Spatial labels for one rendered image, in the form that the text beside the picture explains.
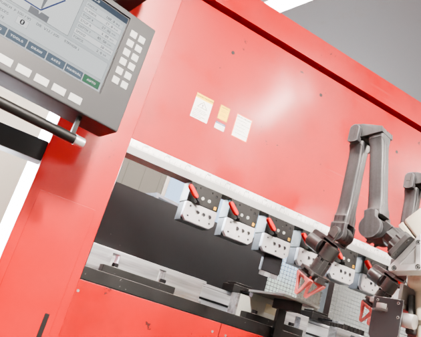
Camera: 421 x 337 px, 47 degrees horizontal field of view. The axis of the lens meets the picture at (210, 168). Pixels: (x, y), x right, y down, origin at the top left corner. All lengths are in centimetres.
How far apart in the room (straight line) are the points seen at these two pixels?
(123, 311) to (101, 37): 93
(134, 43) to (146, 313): 94
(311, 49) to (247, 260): 119
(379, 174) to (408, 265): 33
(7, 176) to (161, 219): 195
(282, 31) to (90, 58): 125
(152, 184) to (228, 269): 234
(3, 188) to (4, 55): 290
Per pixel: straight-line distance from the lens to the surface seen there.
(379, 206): 165
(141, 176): 480
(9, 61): 134
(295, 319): 233
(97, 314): 176
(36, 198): 162
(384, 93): 279
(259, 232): 220
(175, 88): 208
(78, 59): 142
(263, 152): 222
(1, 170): 418
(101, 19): 149
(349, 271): 246
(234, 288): 234
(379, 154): 174
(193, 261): 259
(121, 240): 245
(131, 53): 150
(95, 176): 166
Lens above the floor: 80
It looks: 18 degrees up
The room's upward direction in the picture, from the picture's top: 17 degrees clockwise
